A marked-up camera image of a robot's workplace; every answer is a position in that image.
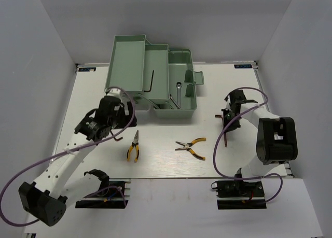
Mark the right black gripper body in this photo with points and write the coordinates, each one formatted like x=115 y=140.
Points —
x=228 y=114

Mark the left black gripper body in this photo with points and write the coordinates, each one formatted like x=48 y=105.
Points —
x=122 y=120

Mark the dark hex key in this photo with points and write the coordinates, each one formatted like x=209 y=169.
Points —
x=151 y=83
x=225 y=137
x=116 y=137

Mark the large silver ratchet wrench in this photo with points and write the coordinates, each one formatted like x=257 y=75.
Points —
x=179 y=94

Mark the green toolbox with clear lid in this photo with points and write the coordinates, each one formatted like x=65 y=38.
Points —
x=155 y=75

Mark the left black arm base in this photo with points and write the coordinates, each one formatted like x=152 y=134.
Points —
x=111 y=198

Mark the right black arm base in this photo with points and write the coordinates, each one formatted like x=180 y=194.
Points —
x=238 y=189

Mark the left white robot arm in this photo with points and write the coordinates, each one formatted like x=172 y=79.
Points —
x=50 y=194

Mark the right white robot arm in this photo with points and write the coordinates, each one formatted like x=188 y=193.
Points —
x=276 y=141

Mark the left yellow black pliers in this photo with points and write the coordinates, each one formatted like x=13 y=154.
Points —
x=134 y=146

